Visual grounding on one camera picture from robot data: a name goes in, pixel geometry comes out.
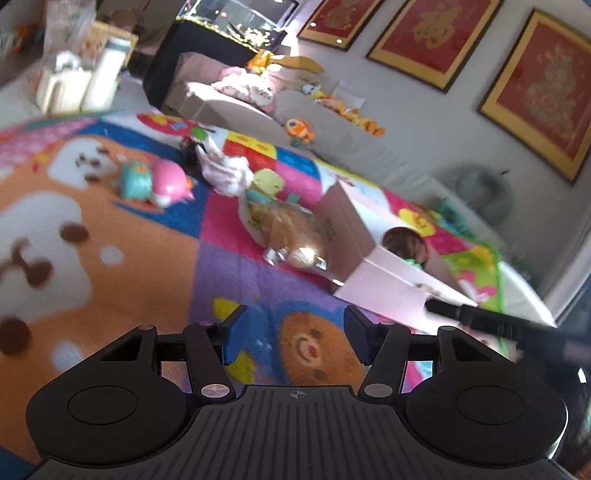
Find orange yellow plush toys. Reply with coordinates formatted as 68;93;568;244
322;96;387;138

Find small dark toy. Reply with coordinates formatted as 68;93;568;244
179;127;209;163

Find cardboard box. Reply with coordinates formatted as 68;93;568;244
318;180;478;334

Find brown-haired doll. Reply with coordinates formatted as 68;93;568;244
382;226;431;269

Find clear plastic bag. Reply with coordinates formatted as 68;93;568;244
43;0;96;52

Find pink plush toy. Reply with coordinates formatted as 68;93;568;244
148;159;195;209

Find black tank cabinet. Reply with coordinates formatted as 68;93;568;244
143;21;260;114

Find yellow patterned box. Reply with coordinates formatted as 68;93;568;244
88;21;140;71

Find grey round cushion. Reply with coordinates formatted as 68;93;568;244
438;163;514;223

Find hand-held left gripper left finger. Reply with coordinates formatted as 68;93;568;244
99;305;247;401

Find bagged bread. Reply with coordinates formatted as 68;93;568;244
238;168;331;274

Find orange clownfish plush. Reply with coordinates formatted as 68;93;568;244
285;118;317;145

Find glass fish tank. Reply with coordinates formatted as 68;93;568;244
177;0;299;50

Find teal striped plush toy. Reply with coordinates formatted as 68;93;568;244
119;161;154;201

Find tall white bottle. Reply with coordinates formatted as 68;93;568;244
84;38;131;112

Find red gold framed picture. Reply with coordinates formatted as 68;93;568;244
297;0;385;51
478;8;591;186
366;0;504;95

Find white jug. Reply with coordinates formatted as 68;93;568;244
36;52;94;117

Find grey sofa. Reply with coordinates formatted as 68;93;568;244
178;51;557;326

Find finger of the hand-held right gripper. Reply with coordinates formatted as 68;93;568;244
425;299;561;347

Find yellow cushion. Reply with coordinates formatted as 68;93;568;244
268;55;325;75

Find white cloth doll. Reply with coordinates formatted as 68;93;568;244
194;138;254;198

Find white paper sheet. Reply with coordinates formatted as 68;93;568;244
330;80;366;110

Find pink white blanket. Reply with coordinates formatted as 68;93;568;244
211;67;279;110

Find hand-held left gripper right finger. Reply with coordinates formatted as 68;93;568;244
344;305;492;400

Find colourful cartoon play mat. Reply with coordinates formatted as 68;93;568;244
0;111;511;462

